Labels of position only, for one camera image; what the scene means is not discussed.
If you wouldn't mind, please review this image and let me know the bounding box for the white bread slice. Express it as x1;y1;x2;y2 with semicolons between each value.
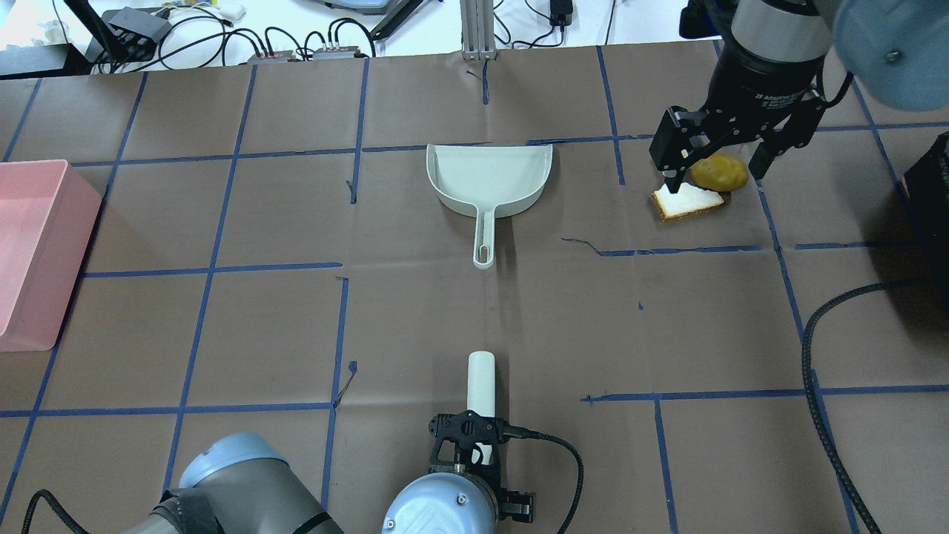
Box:
650;182;725;222

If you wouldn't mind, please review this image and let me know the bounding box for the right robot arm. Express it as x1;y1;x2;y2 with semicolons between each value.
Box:
649;1;948;194

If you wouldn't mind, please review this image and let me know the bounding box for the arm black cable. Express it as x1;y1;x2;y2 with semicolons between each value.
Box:
504;426;586;534
801;278;935;534

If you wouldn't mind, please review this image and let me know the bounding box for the pink plastic bin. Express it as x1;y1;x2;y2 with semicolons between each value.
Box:
1;159;102;354

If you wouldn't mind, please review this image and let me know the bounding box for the pale green dustpan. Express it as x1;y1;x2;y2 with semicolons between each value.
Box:
425;143;555;270

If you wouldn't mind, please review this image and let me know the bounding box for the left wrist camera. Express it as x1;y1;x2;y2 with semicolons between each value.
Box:
428;410;511;478

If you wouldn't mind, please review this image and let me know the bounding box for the white hand brush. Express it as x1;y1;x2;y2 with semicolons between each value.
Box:
466;351;497;467

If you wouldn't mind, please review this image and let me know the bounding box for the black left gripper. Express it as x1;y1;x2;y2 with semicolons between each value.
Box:
496;489;535;524

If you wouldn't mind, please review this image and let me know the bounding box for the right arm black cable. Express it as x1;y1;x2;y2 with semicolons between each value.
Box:
801;278;935;534

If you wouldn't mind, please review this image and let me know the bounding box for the yellow potato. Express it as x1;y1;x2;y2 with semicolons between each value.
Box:
690;153;750;193

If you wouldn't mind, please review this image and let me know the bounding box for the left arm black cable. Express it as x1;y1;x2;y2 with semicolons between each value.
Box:
504;426;586;534

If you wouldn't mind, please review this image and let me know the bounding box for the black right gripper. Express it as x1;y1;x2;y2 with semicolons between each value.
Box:
649;75;827;195

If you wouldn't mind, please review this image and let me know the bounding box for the black usb hub box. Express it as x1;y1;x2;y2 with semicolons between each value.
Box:
102;7;171;47

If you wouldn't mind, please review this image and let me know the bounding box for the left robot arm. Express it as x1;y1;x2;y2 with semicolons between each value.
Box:
131;432;535;533

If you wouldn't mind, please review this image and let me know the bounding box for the aluminium frame post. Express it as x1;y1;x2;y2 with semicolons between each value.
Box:
460;0;496;62

